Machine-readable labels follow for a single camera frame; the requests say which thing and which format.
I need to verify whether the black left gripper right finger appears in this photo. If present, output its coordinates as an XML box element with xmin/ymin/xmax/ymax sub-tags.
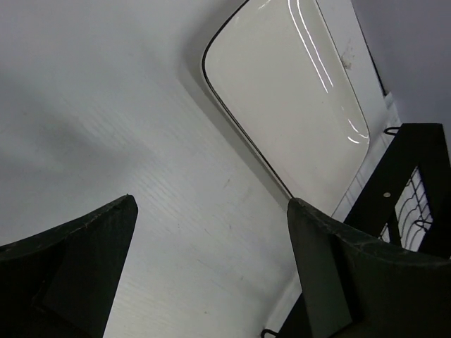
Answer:
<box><xmin>287</xmin><ymin>198</ymin><xmax>450</xmax><ymax>337</ymax></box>

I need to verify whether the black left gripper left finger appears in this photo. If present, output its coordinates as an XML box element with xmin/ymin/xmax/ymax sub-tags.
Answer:
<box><xmin>1</xmin><ymin>195</ymin><xmax>138</xmax><ymax>337</ymax></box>

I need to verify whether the white rectangular plate black rim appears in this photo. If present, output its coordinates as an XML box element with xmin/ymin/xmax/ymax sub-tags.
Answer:
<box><xmin>202</xmin><ymin>0</ymin><xmax>369</xmax><ymax>215</ymax></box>

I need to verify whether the black wire dish rack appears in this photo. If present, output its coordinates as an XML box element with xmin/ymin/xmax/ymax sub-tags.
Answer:
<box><xmin>261</xmin><ymin>123</ymin><xmax>450</xmax><ymax>337</ymax></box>

